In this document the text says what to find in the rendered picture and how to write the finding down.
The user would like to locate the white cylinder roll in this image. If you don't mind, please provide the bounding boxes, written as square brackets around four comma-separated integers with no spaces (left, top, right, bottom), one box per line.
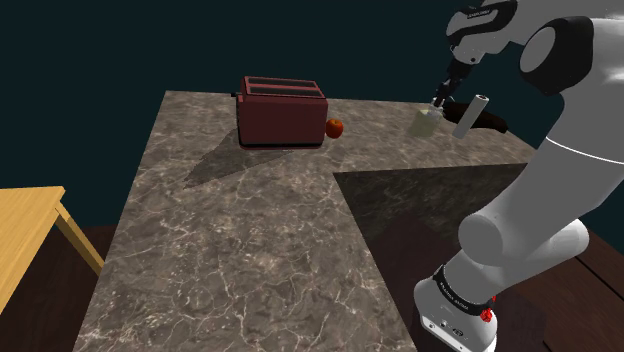
[451,93,491,141]

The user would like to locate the dark brown oblong loaf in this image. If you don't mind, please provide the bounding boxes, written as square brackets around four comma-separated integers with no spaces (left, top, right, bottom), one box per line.
[440,101,510,135]

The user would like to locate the pale translucent cup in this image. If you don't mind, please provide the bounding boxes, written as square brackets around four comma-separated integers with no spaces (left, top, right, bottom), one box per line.
[406,107,443,139]

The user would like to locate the red apple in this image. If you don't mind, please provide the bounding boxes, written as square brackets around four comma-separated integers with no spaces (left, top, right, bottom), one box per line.
[325,118,345,140]

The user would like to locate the dark red toaster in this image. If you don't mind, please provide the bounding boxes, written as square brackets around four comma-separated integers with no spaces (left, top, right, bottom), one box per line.
[230,75,329,151]

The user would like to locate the dark robot stand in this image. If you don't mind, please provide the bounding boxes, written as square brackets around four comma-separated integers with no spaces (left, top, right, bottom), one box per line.
[366,214,550,352]

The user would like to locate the light wooden table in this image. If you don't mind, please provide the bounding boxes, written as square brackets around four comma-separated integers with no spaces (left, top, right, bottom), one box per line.
[0,185,106,316]

